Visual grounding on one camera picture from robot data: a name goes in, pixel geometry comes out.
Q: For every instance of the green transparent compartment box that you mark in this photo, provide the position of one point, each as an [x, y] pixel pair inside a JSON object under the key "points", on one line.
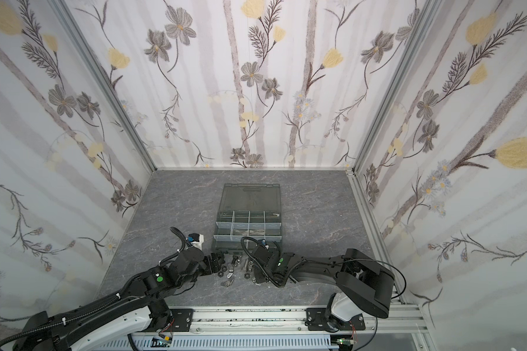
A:
{"points": [[252, 210]]}

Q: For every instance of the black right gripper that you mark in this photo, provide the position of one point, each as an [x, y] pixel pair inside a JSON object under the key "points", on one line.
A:
{"points": [[260, 264]]}

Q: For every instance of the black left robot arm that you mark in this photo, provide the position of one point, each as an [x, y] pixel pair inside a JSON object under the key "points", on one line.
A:
{"points": [[138, 306]]}

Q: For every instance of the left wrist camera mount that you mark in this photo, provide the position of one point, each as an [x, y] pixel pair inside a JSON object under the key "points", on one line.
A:
{"points": [[195, 240]]}

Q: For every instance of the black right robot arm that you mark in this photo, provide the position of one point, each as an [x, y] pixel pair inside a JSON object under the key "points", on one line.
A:
{"points": [[364, 281]]}

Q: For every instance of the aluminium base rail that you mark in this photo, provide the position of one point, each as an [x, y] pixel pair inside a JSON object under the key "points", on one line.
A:
{"points": [[269, 328]]}

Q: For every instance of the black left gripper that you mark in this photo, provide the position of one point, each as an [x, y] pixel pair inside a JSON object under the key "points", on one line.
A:
{"points": [[208, 263]]}

